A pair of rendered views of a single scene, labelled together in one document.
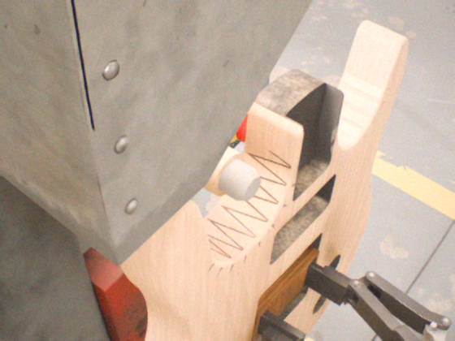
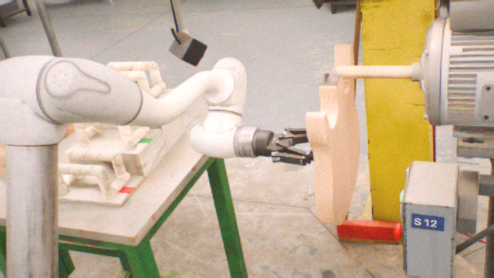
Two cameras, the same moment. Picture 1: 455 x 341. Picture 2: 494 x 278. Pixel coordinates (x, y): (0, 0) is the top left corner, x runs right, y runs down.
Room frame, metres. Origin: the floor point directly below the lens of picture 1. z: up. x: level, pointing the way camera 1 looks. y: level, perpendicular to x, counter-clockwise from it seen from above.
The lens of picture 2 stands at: (1.47, -0.50, 1.77)
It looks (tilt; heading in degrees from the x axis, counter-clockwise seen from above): 28 degrees down; 168
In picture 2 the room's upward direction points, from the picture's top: 10 degrees counter-clockwise
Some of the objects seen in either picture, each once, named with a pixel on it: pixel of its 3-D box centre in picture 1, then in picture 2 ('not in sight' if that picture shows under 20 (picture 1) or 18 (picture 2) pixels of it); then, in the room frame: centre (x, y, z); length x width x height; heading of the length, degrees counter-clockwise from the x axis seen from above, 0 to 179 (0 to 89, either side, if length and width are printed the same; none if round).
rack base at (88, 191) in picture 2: not in sight; (95, 188); (-0.01, -0.71, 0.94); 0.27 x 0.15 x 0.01; 56
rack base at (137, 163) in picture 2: not in sight; (118, 151); (-0.14, -0.62, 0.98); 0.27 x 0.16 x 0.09; 56
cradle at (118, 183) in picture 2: not in sight; (118, 184); (0.05, -0.63, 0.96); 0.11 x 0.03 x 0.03; 146
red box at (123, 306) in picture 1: (91, 269); not in sight; (0.72, 0.27, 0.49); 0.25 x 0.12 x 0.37; 52
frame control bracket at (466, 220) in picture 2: not in sight; (468, 200); (0.64, 0.14, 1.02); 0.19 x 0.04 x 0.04; 142
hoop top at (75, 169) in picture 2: not in sight; (76, 169); (0.02, -0.73, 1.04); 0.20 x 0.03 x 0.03; 55
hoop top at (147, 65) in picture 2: not in sight; (131, 66); (-0.30, -0.50, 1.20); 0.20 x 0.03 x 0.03; 55
